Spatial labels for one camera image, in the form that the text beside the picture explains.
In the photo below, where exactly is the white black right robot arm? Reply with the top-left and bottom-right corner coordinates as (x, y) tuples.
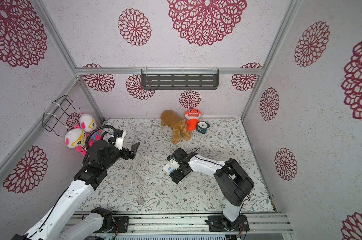
(163, 148), (255, 232)

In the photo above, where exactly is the white plush red striped shirt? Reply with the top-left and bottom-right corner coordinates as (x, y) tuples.
(64, 128), (87, 156)

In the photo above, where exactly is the floral table mat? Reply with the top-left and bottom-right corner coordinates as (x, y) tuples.
(79, 118), (274, 213)

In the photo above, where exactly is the teal alarm clock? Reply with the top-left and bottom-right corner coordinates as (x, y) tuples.
(196, 121), (210, 134)

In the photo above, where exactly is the red shark plush toy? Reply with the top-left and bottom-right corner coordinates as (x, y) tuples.
(185, 109), (202, 132)

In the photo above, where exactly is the black left arm hose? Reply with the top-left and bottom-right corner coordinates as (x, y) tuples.
(82, 125), (117, 166)

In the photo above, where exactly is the grey wall shelf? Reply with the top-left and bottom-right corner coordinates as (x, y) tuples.
(141, 69), (219, 90)

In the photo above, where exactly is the black wire basket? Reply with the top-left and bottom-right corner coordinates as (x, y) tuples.
(41, 95), (81, 137)

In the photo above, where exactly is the white plush blue dotted shirt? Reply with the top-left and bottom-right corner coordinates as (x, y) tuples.
(74, 113), (102, 141)

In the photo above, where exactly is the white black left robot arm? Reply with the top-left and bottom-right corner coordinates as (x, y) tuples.
(12, 140), (140, 240)

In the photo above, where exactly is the brown plush toy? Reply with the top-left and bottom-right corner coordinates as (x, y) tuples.
(160, 110), (192, 144)

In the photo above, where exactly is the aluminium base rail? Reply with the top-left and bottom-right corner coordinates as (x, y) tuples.
(42, 212), (294, 240)

